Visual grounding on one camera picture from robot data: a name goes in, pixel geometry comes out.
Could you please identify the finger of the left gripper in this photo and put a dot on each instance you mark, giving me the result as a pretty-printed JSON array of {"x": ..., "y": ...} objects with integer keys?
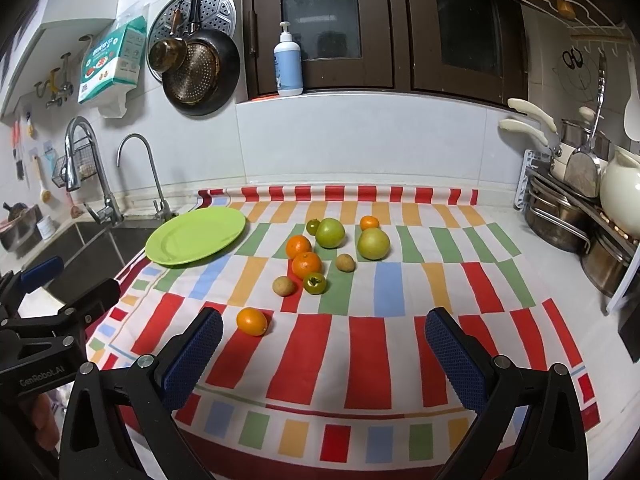
[
  {"x": 85, "y": 302},
  {"x": 16, "y": 285}
]

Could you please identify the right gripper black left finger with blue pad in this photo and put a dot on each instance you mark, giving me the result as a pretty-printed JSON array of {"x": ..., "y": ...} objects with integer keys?
[{"x": 95, "y": 442}]

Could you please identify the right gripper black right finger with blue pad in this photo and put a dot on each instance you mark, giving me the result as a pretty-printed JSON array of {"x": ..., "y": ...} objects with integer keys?
[{"x": 551, "y": 443}]

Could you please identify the small green tomato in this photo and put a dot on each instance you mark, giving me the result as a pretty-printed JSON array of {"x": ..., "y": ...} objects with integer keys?
[{"x": 315, "y": 283}]

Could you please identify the person's hand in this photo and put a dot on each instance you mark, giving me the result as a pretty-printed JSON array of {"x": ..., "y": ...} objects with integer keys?
[{"x": 47, "y": 433}]

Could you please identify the pot by sink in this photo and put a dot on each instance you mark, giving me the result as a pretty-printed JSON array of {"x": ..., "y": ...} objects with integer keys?
[{"x": 20, "y": 225}]

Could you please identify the steel sink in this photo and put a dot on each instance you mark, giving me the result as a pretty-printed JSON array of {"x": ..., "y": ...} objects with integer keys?
[{"x": 92, "y": 253}]

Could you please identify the chrome pull-down faucet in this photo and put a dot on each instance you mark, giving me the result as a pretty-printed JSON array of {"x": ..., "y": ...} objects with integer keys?
[{"x": 80, "y": 130}]

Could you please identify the green plate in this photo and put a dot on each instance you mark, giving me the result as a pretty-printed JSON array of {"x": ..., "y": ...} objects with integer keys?
[{"x": 194, "y": 235}]

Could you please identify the colourful striped table cloth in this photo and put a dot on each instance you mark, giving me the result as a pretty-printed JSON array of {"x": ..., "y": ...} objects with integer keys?
[{"x": 343, "y": 384}]

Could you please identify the steel pots on rack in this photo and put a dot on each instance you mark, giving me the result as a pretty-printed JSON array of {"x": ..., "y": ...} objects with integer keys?
[{"x": 569, "y": 223}]

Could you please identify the brown kiwi left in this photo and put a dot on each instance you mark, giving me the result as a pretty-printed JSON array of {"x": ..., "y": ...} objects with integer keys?
[{"x": 284, "y": 286}]

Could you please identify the brown kiwi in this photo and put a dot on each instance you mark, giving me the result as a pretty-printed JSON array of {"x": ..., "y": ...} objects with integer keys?
[
  {"x": 284, "y": 286},
  {"x": 345, "y": 263}
]

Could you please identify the orange mandarin upper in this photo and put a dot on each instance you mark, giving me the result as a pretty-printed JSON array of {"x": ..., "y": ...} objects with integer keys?
[{"x": 297, "y": 244}]

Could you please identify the orange mandarin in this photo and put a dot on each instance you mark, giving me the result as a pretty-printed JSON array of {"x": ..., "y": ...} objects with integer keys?
[
  {"x": 297, "y": 244},
  {"x": 306, "y": 263}
]

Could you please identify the yellow-green pear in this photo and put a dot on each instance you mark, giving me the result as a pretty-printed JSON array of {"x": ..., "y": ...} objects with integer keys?
[{"x": 373, "y": 244}]

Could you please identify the orange mandarin lower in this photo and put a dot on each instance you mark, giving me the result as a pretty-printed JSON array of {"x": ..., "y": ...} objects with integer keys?
[{"x": 306, "y": 263}]

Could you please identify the teal tissue pack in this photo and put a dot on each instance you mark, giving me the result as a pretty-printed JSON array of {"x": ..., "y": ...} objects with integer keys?
[{"x": 110, "y": 70}]

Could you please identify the brown kiwi right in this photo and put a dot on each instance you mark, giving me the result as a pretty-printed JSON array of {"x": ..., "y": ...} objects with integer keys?
[{"x": 345, "y": 263}]

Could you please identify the steel spatula hanging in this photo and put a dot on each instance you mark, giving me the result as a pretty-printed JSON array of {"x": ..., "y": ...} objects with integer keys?
[{"x": 584, "y": 168}]

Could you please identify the cream teapot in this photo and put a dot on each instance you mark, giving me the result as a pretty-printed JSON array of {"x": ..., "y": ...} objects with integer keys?
[{"x": 620, "y": 191}]

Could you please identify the small green fruit back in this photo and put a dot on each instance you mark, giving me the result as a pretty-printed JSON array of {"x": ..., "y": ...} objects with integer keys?
[{"x": 312, "y": 226}]

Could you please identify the small orange back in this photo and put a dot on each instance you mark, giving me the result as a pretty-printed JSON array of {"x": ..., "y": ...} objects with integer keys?
[{"x": 369, "y": 222}]

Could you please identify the brass colander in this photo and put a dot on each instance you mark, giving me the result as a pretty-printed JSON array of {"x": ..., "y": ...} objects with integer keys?
[{"x": 194, "y": 79}]

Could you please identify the large green apple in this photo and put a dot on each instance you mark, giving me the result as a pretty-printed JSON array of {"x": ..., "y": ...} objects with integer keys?
[{"x": 330, "y": 233}]

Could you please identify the black frying pan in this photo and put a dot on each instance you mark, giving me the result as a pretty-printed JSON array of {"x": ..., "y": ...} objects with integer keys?
[{"x": 229, "y": 65}]

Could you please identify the steel steamer tray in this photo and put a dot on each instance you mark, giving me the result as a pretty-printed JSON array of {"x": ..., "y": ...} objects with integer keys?
[{"x": 214, "y": 15}]

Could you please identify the blue white pump bottle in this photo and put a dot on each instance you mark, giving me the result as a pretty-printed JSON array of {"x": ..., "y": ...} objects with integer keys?
[{"x": 288, "y": 68}]

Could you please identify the wire sponge basket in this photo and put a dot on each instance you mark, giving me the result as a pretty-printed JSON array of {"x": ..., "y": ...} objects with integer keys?
[{"x": 84, "y": 163}]

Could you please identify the wall tap yellow handle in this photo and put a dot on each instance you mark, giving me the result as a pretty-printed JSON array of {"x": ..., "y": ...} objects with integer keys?
[{"x": 58, "y": 93}]

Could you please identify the cream handled pan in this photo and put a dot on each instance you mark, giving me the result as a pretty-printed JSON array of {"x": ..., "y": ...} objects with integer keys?
[{"x": 547, "y": 134}]

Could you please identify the dark wooden window frame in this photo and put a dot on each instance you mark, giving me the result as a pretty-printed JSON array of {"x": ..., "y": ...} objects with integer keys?
[{"x": 473, "y": 50}]

